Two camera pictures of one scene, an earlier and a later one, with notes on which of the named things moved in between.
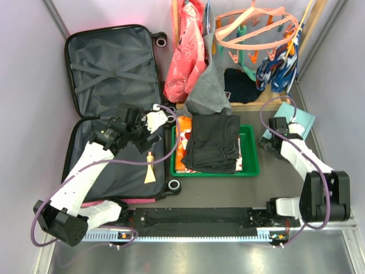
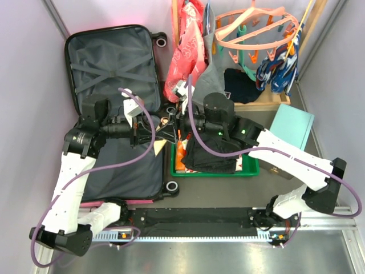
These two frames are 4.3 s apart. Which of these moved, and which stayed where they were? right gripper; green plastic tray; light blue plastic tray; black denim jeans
Moved: right gripper
Stayed: black denim jeans; light blue plastic tray; green plastic tray
